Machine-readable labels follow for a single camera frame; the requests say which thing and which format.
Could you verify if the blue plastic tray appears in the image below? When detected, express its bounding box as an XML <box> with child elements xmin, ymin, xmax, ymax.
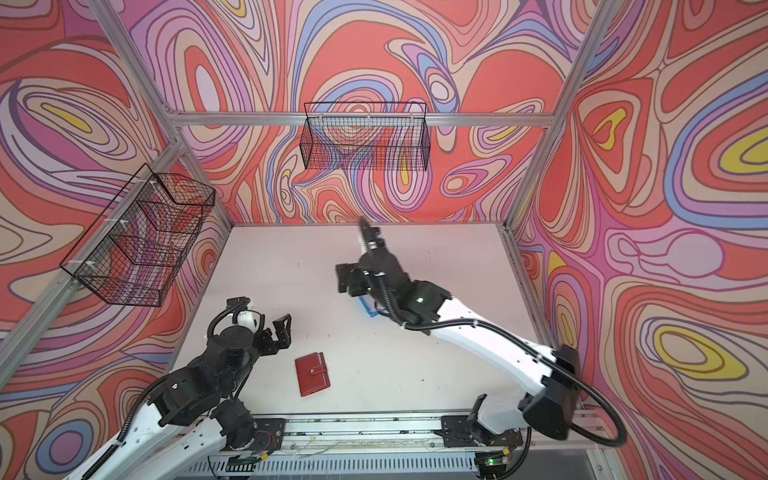
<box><xmin>359</xmin><ymin>296</ymin><xmax>380</xmax><ymax>318</ymax></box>

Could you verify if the red leather card holder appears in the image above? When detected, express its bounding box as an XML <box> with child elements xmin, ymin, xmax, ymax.
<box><xmin>295</xmin><ymin>352</ymin><xmax>331</xmax><ymax>397</ymax></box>

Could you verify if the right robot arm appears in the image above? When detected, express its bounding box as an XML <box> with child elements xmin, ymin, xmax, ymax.
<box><xmin>335</xmin><ymin>218</ymin><xmax>628</xmax><ymax>448</ymax></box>

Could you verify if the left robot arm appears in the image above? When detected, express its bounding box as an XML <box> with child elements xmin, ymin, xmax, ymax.
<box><xmin>69</xmin><ymin>297</ymin><xmax>292</xmax><ymax>479</ymax></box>

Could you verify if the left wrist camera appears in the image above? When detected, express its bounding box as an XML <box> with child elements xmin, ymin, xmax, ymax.
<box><xmin>232</xmin><ymin>308</ymin><xmax>265</xmax><ymax>334</ymax></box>

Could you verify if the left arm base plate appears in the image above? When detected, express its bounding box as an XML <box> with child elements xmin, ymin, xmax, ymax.
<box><xmin>226</xmin><ymin>417</ymin><xmax>287</xmax><ymax>452</ymax></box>

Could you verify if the black wire basket back wall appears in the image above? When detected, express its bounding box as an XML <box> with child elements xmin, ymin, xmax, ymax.
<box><xmin>299</xmin><ymin>100</ymin><xmax>431</xmax><ymax>172</ymax></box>

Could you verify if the black wire basket wall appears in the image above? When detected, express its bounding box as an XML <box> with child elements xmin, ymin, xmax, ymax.
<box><xmin>299</xmin><ymin>100</ymin><xmax>431</xmax><ymax>172</ymax></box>
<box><xmin>59</xmin><ymin>164</ymin><xmax>216</xmax><ymax>307</ymax></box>

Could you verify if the black wire basket left wall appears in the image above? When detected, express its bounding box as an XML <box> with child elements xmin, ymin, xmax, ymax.
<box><xmin>59</xmin><ymin>164</ymin><xmax>216</xmax><ymax>307</ymax></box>

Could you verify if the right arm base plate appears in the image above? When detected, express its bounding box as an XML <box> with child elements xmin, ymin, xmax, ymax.
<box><xmin>433</xmin><ymin>415</ymin><xmax>525</xmax><ymax>450</ymax></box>

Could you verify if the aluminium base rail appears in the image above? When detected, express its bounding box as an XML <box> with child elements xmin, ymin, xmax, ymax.
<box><xmin>173</xmin><ymin>411</ymin><xmax>623</xmax><ymax>479</ymax></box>

